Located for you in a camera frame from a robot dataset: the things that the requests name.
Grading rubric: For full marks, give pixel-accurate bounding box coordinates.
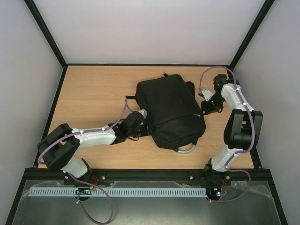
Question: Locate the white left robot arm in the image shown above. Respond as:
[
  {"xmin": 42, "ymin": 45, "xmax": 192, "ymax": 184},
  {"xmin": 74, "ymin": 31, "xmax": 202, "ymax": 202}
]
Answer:
[{"xmin": 37, "ymin": 109, "xmax": 148, "ymax": 179}]

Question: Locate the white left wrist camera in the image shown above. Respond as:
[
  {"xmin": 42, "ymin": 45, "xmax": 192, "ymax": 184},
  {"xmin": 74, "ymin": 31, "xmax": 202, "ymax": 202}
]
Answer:
[{"xmin": 138, "ymin": 109, "xmax": 148, "ymax": 118}]

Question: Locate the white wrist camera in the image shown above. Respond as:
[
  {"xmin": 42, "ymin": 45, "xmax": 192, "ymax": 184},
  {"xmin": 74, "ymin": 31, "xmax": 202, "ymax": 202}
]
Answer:
[
  {"xmin": 198, "ymin": 90, "xmax": 213, "ymax": 101},
  {"xmin": 138, "ymin": 109, "xmax": 148, "ymax": 118}
]

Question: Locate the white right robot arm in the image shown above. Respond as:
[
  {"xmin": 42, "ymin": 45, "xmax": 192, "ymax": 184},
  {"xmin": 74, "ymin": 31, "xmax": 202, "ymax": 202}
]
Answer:
[{"xmin": 199, "ymin": 74, "xmax": 263, "ymax": 184}]

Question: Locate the black student bag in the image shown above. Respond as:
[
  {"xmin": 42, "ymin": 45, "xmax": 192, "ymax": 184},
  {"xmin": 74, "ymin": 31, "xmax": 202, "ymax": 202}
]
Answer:
[{"xmin": 126, "ymin": 74, "xmax": 206, "ymax": 154}]

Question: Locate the light blue cable duct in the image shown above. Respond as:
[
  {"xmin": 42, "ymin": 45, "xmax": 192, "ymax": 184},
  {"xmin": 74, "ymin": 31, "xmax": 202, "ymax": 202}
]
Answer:
[{"xmin": 28, "ymin": 187, "xmax": 206, "ymax": 197}]

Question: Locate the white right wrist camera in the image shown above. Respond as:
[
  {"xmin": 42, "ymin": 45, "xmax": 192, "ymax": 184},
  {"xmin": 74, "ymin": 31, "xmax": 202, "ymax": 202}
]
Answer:
[{"xmin": 198, "ymin": 90, "xmax": 213, "ymax": 101}]

